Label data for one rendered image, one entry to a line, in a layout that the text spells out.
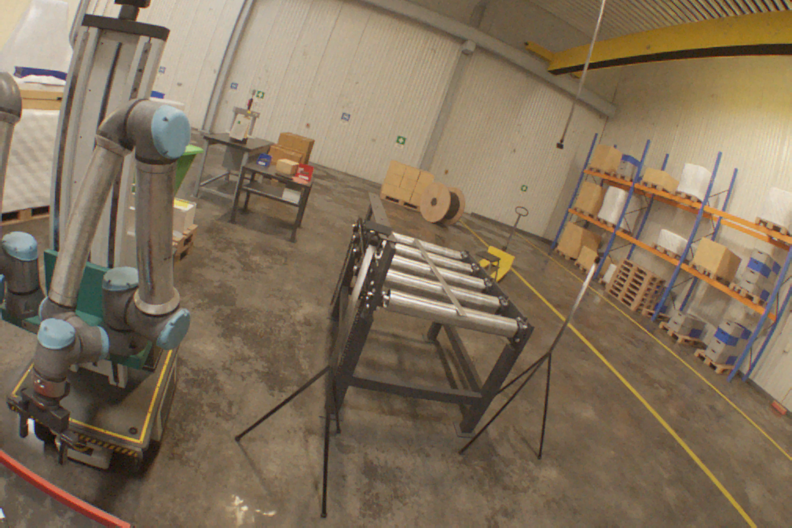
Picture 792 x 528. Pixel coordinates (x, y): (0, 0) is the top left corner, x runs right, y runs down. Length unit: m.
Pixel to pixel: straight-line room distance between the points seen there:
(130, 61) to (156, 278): 0.72
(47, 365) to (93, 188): 0.43
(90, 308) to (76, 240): 0.59
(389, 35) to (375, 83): 1.74
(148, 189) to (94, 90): 0.58
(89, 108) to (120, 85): 0.15
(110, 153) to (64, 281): 0.34
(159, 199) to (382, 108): 11.58
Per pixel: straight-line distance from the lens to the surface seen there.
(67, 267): 1.04
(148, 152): 0.91
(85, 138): 1.44
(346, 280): 3.11
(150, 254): 1.04
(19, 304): 1.57
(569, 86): 14.10
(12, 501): 0.88
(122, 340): 1.36
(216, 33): 13.57
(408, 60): 12.61
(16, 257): 1.48
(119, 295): 1.26
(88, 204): 1.00
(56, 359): 0.93
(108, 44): 1.41
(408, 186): 9.75
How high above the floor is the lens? 1.64
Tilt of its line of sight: 14 degrees down
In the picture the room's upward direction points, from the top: 20 degrees clockwise
